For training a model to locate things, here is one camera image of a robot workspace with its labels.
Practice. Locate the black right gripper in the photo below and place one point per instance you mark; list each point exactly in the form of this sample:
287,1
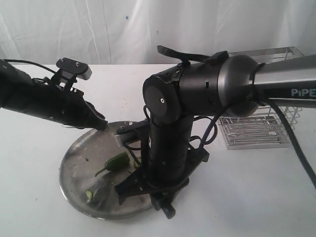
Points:
165,173

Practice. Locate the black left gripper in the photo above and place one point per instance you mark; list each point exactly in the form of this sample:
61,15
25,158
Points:
51,103

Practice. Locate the dark green vegetable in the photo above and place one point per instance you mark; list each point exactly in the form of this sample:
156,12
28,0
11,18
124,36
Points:
115,163

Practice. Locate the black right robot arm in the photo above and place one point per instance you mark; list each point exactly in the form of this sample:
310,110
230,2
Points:
185,102

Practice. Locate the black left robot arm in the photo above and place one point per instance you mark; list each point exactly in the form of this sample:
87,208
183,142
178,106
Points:
16,88

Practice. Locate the green vegetable slice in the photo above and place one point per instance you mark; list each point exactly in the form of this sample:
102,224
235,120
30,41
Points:
89,195

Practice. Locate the round stainless steel plate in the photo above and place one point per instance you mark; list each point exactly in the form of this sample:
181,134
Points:
86,156

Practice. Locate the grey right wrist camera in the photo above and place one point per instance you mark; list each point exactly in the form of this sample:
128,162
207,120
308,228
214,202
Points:
133,132

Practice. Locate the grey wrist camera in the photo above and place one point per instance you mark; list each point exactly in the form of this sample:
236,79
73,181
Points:
133,132
69,70

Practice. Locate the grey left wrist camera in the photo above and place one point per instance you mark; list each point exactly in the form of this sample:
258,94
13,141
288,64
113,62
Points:
69,70

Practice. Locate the metal wire utensil rack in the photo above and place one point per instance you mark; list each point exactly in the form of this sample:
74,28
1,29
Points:
263,129

